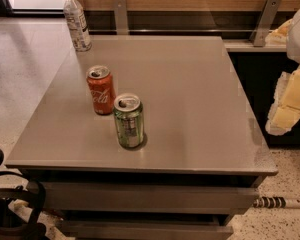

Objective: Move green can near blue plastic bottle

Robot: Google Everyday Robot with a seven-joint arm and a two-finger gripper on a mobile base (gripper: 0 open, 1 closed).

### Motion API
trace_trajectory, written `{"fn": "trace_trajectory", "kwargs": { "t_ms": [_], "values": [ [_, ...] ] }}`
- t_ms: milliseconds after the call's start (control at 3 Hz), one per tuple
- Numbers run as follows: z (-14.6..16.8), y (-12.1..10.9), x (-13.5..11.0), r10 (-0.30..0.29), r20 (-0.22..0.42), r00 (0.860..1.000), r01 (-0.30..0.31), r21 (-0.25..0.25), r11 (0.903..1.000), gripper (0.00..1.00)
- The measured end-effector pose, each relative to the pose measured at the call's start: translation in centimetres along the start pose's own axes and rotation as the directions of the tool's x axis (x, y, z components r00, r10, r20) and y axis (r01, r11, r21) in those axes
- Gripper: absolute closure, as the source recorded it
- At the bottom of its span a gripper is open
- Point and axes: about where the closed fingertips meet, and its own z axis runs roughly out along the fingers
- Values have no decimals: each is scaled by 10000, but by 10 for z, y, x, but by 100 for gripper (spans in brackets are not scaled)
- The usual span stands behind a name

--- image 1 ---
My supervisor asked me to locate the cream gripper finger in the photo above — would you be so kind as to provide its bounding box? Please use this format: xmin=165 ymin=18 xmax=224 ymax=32
xmin=265 ymin=66 xmax=300 ymax=136
xmin=265 ymin=19 xmax=292 ymax=45

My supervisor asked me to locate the green soda can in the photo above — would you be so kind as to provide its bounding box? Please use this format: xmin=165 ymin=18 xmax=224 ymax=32
xmin=113 ymin=93 xmax=144 ymax=149

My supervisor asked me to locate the red cola can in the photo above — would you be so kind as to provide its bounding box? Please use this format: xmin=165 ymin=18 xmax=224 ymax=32
xmin=86 ymin=65 xmax=116 ymax=115

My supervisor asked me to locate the clear plastic water bottle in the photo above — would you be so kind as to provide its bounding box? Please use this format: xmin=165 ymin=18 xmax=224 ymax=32
xmin=63 ymin=0 xmax=92 ymax=52

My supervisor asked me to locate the grey drawer cabinet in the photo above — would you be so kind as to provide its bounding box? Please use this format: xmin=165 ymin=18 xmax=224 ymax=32
xmin=6 ymin=36 xmax=277 ymax=240

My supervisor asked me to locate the black office chair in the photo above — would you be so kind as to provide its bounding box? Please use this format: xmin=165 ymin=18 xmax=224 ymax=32
xmin=0 ymin=149 xmax=49 ymax=240

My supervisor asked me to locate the right metal wall bracket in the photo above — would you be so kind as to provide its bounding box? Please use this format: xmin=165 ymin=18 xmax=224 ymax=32
xmin=249 ymin=0 xmax=282 ymax=47

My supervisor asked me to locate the metal wall bracket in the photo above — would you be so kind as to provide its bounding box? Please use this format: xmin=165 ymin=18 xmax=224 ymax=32
xmin=249 ymin=0 xmax=282 ymax=47
xmin=113 ymin=0 xmax=129 ymax=35

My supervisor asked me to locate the striped white cable connector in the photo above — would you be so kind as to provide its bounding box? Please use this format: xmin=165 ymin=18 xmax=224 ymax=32
xmin=253 ymin=196 xmax=300 ymax=209

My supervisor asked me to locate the left metal wall bracket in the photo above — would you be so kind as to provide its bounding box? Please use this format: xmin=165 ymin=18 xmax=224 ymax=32
xmin=113 ymin=0 xmax=129 ymax=35

